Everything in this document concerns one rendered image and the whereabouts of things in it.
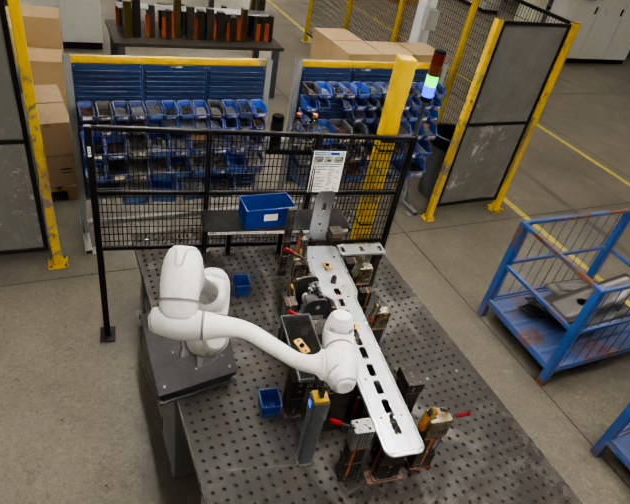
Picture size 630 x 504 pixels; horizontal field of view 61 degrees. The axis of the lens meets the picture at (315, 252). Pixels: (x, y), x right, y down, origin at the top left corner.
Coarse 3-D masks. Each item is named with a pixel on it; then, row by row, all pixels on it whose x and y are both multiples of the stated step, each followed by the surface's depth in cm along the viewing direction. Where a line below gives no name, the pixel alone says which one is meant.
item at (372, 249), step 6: (342, 246) 321; (348, 246) 322; (354, 246) 323; (360, 246) 324; (366, 246) 325; (372, 246) 326; (342, 252) 316; (348, 252) 317; (354, 252) 318; (360, 252) 319; (366, 252) 320; (372, 252) 321; (378, 252) 322; (384, 252) 323
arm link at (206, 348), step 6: (186, 342) 247; (192, 342) 237; (198, 342) 232; (204, 342) 231; (210, 342) 231; (216, 342) 232; (222, 342) 233; (192, 348) 240; (198, 348) 234; (204, 348) 232; (210, 348) 231; (216, 348) 232; (222, 348) 235; (198, 354) 240; (204, 354) 236; (210, 354) 236; (216, 354) 238
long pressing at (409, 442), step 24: (312, 264) 302; (336, 264) 306; (336, 288) 289; (360, 312) 277; (360, 336) 263; (360, 360) 251; (384, 360) 254; (360, 384) 239; (384, 384) 242; (384, 432) 222; (408, 432) 224
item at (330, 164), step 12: (312, 156) 318; (324, 156) 320; (336, 156) 323; (312, 168) 323; (324, 168) 326; (336, 168) 328; (324, 180) 331; (336, 180) 334; (312, 192) 334; (336, 192) 339
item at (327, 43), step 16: (320, 32) 551; (336, 32) 561; (320, 48) 556; (336, 48) 528; (352, 48) 525; (368, 48) 534; (384, 48) 543; (400, 48) 553; (416, 48) 563; (432, 48) 573
